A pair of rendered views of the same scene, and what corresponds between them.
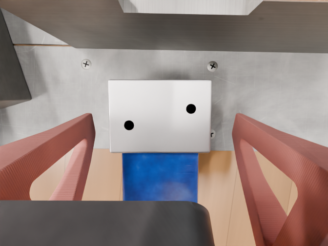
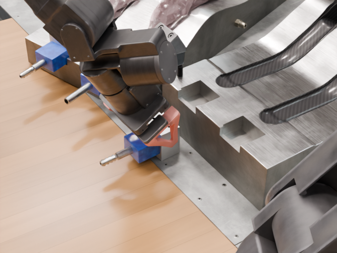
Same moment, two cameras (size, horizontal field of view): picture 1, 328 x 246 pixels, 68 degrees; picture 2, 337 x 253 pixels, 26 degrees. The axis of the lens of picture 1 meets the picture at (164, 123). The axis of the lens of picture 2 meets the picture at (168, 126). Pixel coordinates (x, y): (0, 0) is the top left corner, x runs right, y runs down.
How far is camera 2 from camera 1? 1.07 m
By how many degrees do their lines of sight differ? 54
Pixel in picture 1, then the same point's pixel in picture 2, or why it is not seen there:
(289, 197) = (162, 202)
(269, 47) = (207, 154)
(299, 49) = (215, 163)
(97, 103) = not seen: hidden behind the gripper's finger
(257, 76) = (198, 165)
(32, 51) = not seen: hidden behind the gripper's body
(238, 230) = (134, 194)
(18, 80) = not seen: hidden behind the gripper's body
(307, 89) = (208, 180)
